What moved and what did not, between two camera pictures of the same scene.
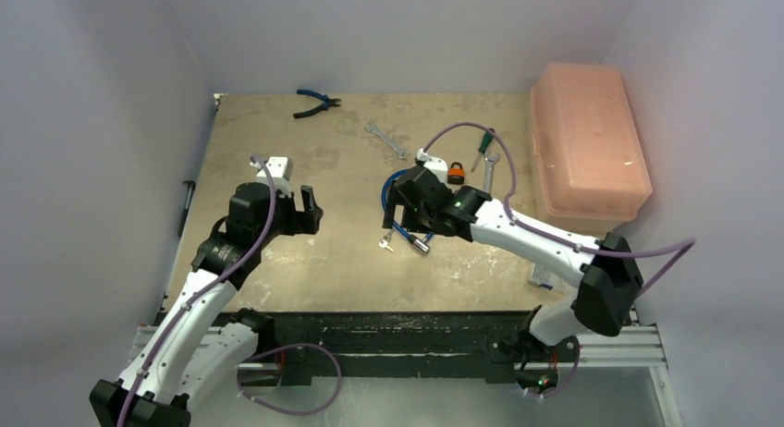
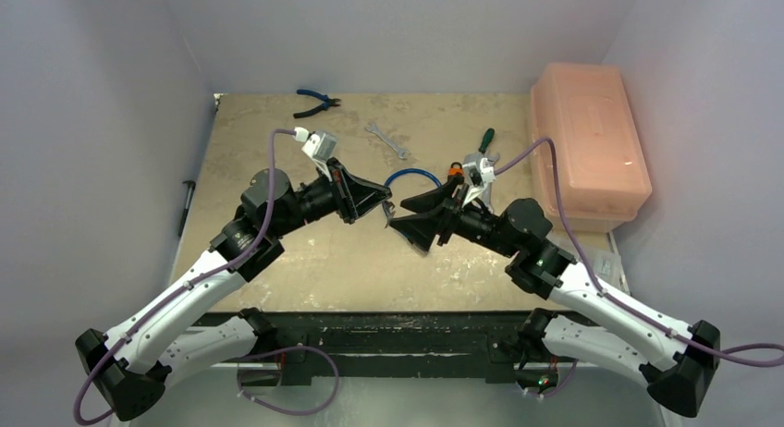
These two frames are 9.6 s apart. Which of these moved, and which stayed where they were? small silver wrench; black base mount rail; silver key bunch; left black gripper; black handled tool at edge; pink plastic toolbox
Moved: left black gripper; silver key bunch
Stayed: black handled tool at edge; pink plastic toolbox; small silver wrench; black base mount rail
